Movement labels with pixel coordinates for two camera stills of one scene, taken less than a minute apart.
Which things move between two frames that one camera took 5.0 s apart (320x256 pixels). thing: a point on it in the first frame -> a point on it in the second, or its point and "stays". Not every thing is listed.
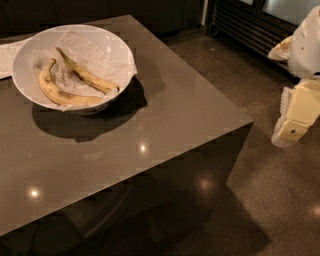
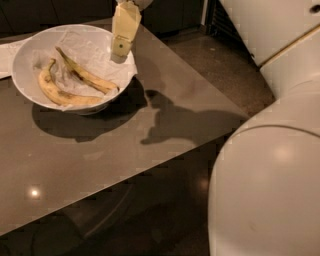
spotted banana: x=60 y=97 stays
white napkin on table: x=7 y=58 stays
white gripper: x=306 y=50 -> x=124 y=26
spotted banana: x=84 y=76 stays
